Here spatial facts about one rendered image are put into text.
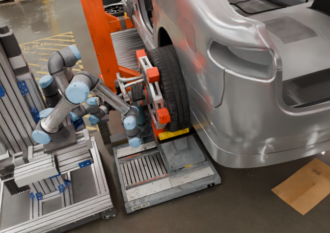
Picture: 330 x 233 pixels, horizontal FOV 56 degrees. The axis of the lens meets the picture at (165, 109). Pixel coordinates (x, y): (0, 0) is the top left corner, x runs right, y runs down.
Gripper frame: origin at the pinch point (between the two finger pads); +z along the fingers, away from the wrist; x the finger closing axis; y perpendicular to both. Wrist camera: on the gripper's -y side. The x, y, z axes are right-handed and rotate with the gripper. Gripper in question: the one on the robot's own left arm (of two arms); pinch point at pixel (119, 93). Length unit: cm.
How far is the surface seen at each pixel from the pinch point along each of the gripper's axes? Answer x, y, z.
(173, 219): 59, 83, -39
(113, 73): -21.7, -3.0, 22.2
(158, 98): 48, -14, -14
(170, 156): 37, 61, 3
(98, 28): -23, -45, 21
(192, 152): 53, 61, 15
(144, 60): 23.6, -27.3, 10.1
